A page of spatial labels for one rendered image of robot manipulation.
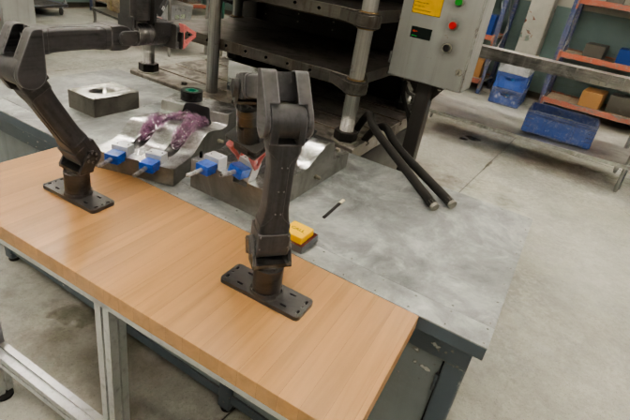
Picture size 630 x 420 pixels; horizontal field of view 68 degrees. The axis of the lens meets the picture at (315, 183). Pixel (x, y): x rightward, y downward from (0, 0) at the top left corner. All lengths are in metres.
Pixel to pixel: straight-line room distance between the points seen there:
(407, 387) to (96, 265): 0.79
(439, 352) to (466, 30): 1.13
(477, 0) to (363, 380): 1.34
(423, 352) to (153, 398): 1.03
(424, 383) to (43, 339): 1.45
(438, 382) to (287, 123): 0.72
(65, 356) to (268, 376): 1.28
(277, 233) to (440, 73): 1.11
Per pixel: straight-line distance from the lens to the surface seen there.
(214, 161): 1.31
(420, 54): 1.87
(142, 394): 1.88
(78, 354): 2.04
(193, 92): 1.76
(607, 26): 7.60
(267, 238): 0.92
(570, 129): 4.78
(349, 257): 1.17
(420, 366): 1.23
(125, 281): 1.06
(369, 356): 0.94
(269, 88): 0.83
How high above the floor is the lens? 1.46
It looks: 26 degrees down
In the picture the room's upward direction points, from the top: 10 degrees clockwise
